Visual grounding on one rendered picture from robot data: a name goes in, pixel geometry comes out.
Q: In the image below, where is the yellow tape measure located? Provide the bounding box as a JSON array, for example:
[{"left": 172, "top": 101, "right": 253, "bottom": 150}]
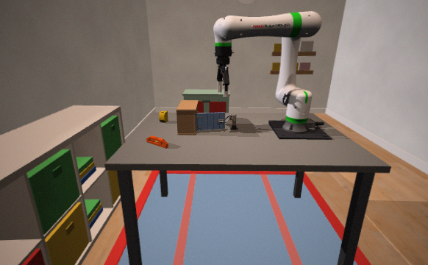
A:
[{"left": 159, "top": 111, "right": 168, "bottom": 122}]

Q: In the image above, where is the orange torpedo level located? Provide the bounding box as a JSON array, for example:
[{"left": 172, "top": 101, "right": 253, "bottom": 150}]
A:
[{"left": 146, "top": 136, "right": 168, "bottom": 149}]

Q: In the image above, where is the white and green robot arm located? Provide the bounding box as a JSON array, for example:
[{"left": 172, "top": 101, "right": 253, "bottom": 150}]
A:
[{"left": 213, "top": 11, "right": 324, "bottom": 134}]

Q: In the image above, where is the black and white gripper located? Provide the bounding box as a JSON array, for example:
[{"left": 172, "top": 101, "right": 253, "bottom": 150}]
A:
[{"left": 216, "top": 57, "right": 229, "bottom": 97}]

